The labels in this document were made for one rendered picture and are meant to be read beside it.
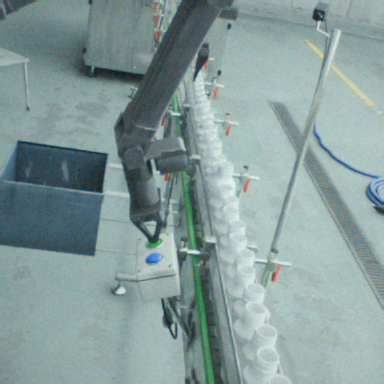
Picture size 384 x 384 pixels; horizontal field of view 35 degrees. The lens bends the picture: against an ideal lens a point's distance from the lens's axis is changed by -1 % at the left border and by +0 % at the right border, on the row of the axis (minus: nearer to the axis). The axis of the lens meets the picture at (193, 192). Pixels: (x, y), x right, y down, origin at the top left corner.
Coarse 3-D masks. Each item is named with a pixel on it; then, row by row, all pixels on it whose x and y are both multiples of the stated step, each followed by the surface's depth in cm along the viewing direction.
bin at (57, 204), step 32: (32, 160) 205; (64, 160) 205; (96, 160) 206; (0, 192) 176; (32, 192) 176; (64, 192) 177; (96, 192) 212; (0, 224) 180; (32, 224) 181; (64, 224) 182; (96, 224) 183
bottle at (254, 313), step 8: (248, 304) 106; (256, 304) 107; (248, 312) 104; (256, 312) 108; (264, 312) 105; (240, 320) 107; (248, 320) 105; (256, 320) 104; (264, 320) 106; (240, 328) 106; (248, 328) 105; (240, 336) 105; (248, 336) 105; (240, 344) 106; (232, 352) 107; (240, 352) 106; (232, 360) 108; (232, 368) 108; (232, 376) 109
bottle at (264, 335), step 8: (256, 328) 100; (264, 328) 102; (272, 328) 101; (256, 336) 100; (264, 336) 103; (272, 336) 101; (248, 344) 102; (256, 344) 100; (264, 344) 99; (272, 344) 100; (248, 352) 101; (256, 352) 100; (240, 360) 102; (248, 360) 100; (240, 368) 102
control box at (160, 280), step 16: (144, 240) 130; (160, 240) 129; (144, 256) 125; (176, 256) 129; (144, 272) 120; (160, 272) 120; (176, 272) 120; (144, 288) 121; (160, 288) 121; (176, 288) 122; (176, 320) 134; (176, 336) 146
